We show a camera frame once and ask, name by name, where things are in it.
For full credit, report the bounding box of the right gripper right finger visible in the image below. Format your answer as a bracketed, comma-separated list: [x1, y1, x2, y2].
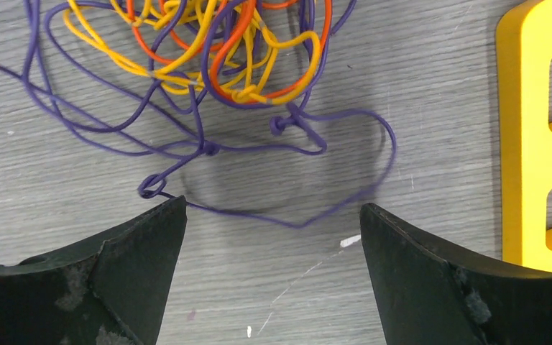
[359, 203, 552, 344]

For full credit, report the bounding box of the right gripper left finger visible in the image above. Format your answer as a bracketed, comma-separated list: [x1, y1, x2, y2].
[0, 197, 187, 344]

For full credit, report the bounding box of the orange cable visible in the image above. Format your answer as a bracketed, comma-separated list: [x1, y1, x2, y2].
[126, 0, 333, 104]

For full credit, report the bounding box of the yellow ladder toy right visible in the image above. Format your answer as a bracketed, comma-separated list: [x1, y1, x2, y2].
[495, 1, 552, 272]

